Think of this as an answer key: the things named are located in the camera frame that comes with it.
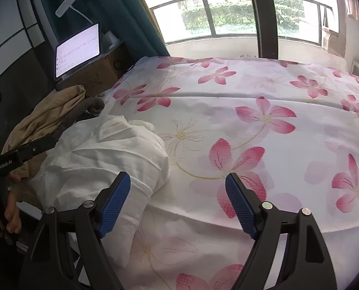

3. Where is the tablet with lit screen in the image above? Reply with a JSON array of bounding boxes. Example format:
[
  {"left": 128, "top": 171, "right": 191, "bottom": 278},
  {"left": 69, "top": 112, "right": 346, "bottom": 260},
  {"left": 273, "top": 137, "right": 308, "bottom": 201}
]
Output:
[{"left": 54, "top": 22, "right": 102, "bottom": 81}]

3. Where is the white hooded jacket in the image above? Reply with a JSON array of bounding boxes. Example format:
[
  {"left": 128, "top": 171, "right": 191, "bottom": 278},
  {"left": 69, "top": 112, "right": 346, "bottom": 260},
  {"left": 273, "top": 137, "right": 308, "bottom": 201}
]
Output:
[{"left": 31, "top": 115, "right": 170, "bottom": 268}]

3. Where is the grey cloth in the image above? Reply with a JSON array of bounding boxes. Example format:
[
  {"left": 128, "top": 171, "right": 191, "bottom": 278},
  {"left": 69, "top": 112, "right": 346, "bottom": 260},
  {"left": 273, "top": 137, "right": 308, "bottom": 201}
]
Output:
[{"left": 62, "top": 97, "right": 105, "bottom": 128}]

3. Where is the black balcony railing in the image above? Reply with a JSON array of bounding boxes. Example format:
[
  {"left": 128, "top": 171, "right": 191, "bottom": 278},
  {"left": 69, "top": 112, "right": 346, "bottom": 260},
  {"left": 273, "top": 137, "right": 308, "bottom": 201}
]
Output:
[{"left": 149, "top": 0, "right": 334, "bottom": 48}]

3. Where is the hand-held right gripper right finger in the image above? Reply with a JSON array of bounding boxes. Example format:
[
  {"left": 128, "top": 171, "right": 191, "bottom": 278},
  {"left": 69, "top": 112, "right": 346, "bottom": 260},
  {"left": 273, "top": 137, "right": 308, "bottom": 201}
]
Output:
[{"left": 225, "top": 172, "right": 338, "bottom": 290}]

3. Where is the pink floral bedsheet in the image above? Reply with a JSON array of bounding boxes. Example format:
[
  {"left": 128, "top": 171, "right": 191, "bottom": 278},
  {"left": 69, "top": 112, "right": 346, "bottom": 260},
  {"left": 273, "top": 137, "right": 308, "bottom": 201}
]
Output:
[{"left": 102, "top": 55, "right": 359, "bottom": 290}]

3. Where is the dark cabinet with grey panels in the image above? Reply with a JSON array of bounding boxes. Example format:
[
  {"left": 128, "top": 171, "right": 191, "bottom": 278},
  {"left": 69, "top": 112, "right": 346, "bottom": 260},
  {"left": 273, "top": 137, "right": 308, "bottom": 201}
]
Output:
[{"left": 0, "top": 0, "right": 60, "bottom": 98}]

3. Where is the tan cloth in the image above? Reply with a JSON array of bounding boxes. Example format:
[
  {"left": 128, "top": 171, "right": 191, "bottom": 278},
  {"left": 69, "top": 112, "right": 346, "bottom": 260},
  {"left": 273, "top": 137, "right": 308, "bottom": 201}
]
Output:
[{"left": 1, "top": 85, "right": 87, "bottom": 179}]

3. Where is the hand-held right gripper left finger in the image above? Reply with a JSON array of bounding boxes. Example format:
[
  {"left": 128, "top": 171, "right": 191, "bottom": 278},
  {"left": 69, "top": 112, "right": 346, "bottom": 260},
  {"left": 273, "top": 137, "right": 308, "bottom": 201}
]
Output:
[{"left": 22, "top": 172, "right": 132, "bottom": 290}]

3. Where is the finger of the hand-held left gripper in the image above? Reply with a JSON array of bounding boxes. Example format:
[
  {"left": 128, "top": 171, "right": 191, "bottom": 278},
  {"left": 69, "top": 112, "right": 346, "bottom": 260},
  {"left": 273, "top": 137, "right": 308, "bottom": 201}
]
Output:
[{"left": 16, "top": 133, "right": 64, "bottom": 165}]

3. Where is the white power adapter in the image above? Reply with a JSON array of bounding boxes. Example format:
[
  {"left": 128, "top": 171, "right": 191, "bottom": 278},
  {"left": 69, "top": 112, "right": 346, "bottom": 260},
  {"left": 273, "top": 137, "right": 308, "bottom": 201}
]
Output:
[{"left": 102, "top": 30, "right": 120, "bottom": 51}]

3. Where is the person's left hand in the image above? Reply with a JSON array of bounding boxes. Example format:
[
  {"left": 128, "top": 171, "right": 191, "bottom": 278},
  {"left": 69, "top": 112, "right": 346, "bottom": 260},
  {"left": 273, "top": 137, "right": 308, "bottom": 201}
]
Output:
[{"left": 0, "top": 173, "right": 22, "bottom": 238}]

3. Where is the white gooseneck light bar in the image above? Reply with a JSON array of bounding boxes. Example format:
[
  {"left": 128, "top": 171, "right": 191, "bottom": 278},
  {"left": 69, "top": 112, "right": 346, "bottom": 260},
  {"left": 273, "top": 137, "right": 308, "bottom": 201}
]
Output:
[{"left": 55, "top": 0, "right": 93, "bottom": 25}]

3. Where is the teal curtain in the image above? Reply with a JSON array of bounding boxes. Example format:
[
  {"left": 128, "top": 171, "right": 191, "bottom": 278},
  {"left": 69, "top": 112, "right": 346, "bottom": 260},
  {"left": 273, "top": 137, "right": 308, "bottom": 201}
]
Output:
[{"left": 37, "top": 0, "right": 171, "bottom": 58}]

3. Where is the balcony cardboard box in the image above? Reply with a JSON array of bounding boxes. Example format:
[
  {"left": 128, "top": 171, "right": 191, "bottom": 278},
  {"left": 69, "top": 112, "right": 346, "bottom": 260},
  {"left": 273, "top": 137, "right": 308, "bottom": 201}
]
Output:
[{"left": 322, "top": 27, "right": 348, "bottom": 55}]

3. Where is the brown bedside cardboard box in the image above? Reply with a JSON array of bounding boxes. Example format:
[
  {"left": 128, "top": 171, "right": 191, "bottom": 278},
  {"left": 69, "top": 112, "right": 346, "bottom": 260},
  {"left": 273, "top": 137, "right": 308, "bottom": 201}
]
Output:
[{"left": 56, "top": 44, "right": 135, "bottom": 98}]

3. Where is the black window pillar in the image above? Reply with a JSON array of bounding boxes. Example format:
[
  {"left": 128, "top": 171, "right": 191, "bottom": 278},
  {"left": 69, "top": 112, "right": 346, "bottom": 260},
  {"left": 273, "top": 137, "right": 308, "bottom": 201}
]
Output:
[{"left": 246, "top": 0, "right": 278, "bottom": 60}]

